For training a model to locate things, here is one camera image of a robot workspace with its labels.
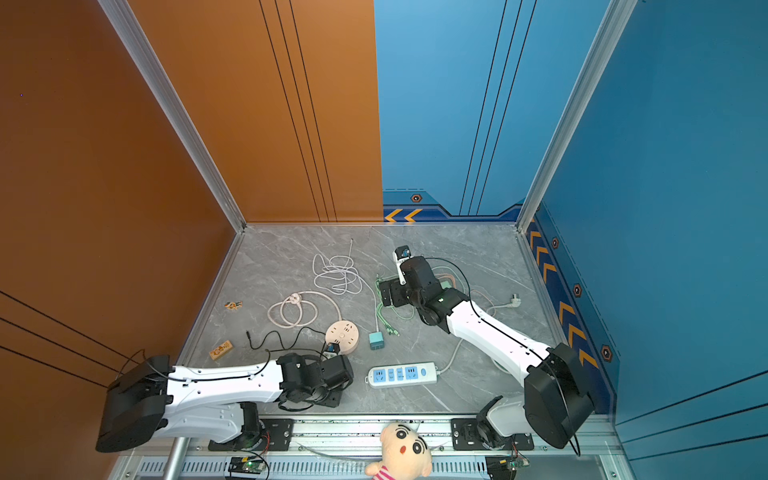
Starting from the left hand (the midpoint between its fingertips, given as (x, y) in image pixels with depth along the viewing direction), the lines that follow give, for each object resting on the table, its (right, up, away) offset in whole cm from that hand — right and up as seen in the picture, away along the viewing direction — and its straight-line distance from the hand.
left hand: (341, 395), depth 80 cm
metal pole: (-37, -12, -12) cm, 40 cm away
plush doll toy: (+17, -6, -15) cm, 23 cm away
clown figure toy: (-38, +21, +17) cm, 47 cm away
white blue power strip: (+19, +5, +1) cm, 19 cm away
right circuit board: (+41, -13, -9) cm, 44 cm away
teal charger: (+9, +12, +8) cm, 17 cm away
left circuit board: (-21, -13, -9) cm, 26 cm away
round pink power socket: (0, +14, +10) cm, 17 cm away
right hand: (+14, +30, +4) cm, 33 cm away
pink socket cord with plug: (-17, +19, +16) cm, 30 cm away
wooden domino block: (-37, +10, +7) cm, 39 cm away
